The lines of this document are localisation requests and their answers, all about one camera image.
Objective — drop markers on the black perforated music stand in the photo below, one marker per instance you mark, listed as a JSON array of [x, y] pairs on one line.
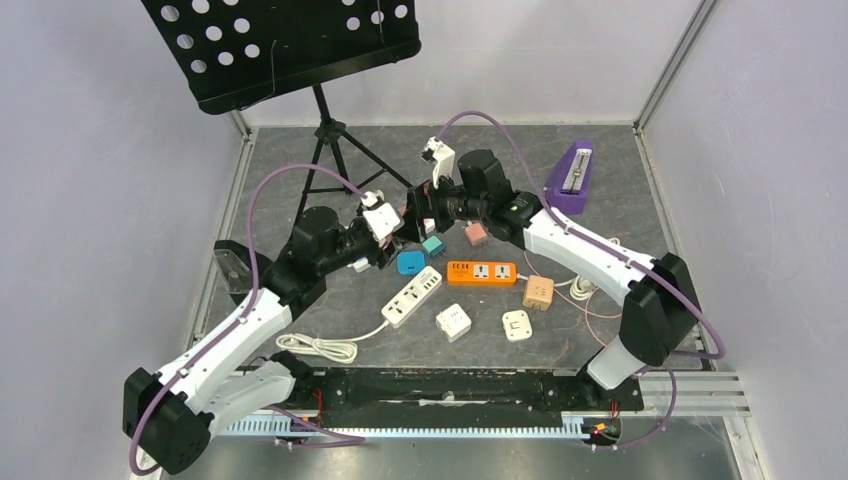
[[237, 54]]

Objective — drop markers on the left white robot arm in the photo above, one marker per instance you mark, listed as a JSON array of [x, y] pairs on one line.
[[171, 414]]

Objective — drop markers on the purple metronome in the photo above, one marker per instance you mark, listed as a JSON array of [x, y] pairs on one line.
[[566, 187]]

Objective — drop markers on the white cube socket adapter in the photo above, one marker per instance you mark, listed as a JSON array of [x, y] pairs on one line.
[[453, 322]]

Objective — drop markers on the white power strip with USB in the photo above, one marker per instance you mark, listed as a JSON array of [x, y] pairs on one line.
[[409, 299]]

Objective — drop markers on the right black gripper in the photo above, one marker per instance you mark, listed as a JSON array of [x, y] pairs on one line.
[[421, 204]]

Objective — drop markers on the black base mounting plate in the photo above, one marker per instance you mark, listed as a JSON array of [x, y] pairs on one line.
[[360, 397]]

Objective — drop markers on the flat white plug adapter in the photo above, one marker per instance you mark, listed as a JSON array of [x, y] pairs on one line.
[[517, 326]]

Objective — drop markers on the orange power strip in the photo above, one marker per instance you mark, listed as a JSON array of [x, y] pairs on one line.
[[481, 274]]

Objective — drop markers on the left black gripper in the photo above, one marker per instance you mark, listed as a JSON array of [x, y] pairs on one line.
[[380, 257]]

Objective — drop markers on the small pink charger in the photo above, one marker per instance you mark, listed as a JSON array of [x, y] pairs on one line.
[[475, 233]]

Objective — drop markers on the beige cube socket adapter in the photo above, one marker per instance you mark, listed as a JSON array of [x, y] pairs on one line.
[[538, 293]]

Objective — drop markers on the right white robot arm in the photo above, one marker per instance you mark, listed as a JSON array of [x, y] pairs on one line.
[[657, 296]]

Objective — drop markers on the aluminium rail frame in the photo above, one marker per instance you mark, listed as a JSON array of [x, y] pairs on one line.
[[685, 396]]

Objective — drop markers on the blue plug adapter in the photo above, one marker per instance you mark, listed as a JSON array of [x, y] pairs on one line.
[[410, 263]]

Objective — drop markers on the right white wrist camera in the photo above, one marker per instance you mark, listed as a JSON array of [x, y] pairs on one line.
[[441, 157]]

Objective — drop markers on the teal charger cube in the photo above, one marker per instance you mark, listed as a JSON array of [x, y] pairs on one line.
[[433, 246]]

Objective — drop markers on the clear plastic tray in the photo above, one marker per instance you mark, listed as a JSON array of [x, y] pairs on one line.
[[232, 259]]

